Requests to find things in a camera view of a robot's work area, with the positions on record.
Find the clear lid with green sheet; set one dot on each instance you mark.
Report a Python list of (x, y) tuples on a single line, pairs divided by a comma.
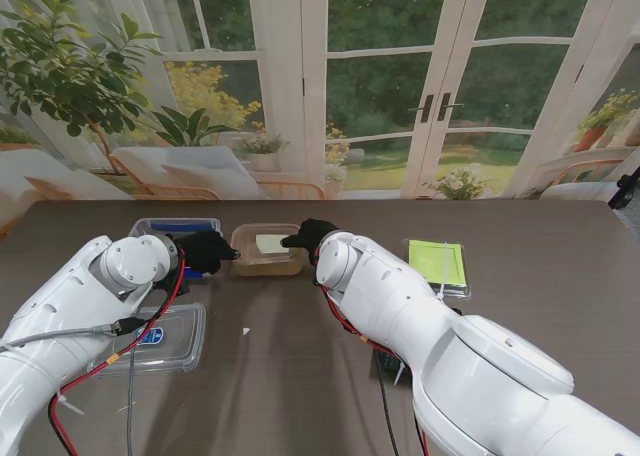
[(425, 261)]

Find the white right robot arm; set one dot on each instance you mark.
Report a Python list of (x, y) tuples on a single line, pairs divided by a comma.
[(425, 336)]

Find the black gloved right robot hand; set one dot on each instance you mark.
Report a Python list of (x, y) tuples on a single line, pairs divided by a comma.
[(315, 236)]

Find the black tripod stand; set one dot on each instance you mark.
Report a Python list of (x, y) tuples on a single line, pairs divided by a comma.
[(625, 188)]

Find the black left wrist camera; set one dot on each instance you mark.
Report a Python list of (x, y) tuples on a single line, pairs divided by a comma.
[(175, 287)]

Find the large clear lid blue sticker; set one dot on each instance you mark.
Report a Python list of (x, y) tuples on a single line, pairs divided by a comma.
[(175, 336)]

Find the clear container with blue clips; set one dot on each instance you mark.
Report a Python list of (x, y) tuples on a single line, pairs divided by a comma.
[(150, 224)]

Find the small clear lid white label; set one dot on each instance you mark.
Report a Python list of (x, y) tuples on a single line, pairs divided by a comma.
[(265, 243)]

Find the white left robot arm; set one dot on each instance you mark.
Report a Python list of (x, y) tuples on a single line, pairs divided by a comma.
[(65, 306)]

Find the brown translucent container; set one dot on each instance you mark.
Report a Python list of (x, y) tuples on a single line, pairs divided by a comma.
[(267, 270)]

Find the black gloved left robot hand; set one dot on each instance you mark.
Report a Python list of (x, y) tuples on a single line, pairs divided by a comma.
[(205, 251)]

